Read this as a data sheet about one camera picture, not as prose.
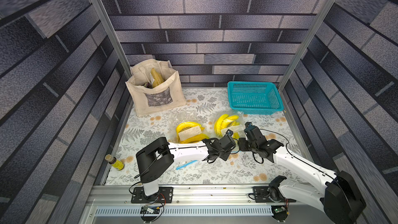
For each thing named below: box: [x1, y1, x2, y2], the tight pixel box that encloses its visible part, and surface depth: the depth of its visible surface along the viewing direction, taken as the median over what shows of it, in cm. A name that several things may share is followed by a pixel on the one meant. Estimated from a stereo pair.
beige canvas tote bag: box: [125, 58, 188, 117], surface depth 98 cm
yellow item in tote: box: [150, 67, 165, 89], surface depth 97 cm
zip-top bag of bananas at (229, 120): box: [211, 110, 246, 153], surface depth 95 cm
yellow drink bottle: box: [104, 154, 125, 171], surface depth 76 cm
